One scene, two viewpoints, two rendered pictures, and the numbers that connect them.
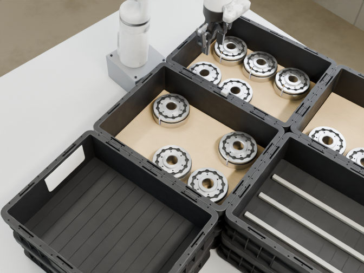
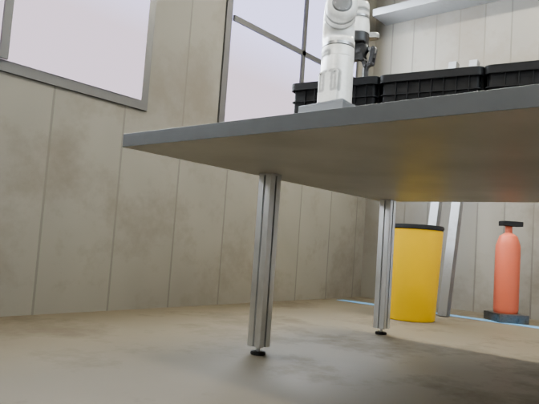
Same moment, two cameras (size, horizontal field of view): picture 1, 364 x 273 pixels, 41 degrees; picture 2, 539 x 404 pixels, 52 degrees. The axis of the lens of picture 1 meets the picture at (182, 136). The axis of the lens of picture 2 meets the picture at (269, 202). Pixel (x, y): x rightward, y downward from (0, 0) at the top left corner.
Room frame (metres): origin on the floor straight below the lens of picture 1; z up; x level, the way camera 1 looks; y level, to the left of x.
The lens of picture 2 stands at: (1.38, 1.68, 0.40)
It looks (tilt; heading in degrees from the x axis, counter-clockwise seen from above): 4 degrees up; 266
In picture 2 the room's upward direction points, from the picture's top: 4 degrees clockwise
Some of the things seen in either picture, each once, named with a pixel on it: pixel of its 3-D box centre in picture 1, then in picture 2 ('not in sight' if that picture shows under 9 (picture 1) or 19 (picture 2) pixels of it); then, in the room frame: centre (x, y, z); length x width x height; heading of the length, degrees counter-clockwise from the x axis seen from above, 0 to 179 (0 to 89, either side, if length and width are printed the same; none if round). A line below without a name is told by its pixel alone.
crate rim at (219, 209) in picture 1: (188, 131); (443, 93); (0.74, -0.02, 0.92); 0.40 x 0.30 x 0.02; 56
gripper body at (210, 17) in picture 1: (216, 15); (357, 46); (1.01, -0.08, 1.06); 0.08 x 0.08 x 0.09
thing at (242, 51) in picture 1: (231, 47); not in sight; (1.11, -0.14, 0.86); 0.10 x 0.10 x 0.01
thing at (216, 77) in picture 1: (204, 74); not in sight; (0.99, -0.06, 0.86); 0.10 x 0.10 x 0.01
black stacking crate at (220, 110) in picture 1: (188, 142); (443, 108); (0.74, -0.02, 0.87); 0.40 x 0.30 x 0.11; 56
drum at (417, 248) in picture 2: not in sight; (411, 272); (0.24, -1.73, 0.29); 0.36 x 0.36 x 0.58
